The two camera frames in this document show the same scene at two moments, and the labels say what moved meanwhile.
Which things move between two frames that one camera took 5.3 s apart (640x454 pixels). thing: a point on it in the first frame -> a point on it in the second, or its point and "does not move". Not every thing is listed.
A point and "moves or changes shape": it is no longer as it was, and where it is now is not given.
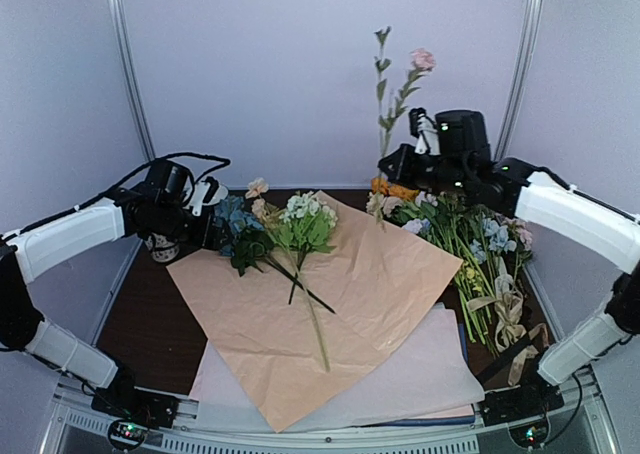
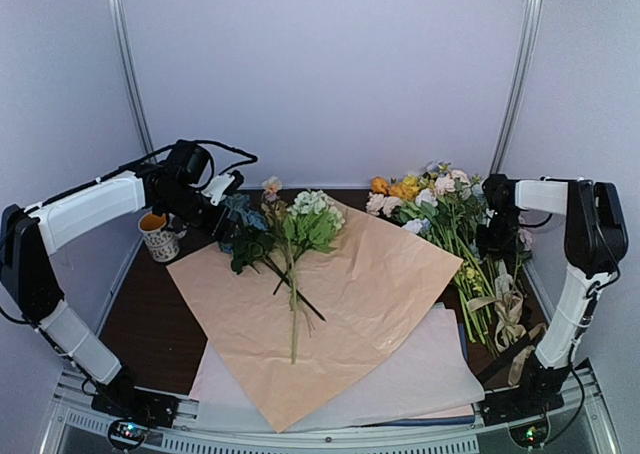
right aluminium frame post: (523, 68) does not move
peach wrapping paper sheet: (299, 329) does not move
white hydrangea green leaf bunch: (305, 226) moves or changes shape
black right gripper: (400, 174) -> (499, 251)
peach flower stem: (272, 216) moves or changes shape
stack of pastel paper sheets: (425, 375) does not move
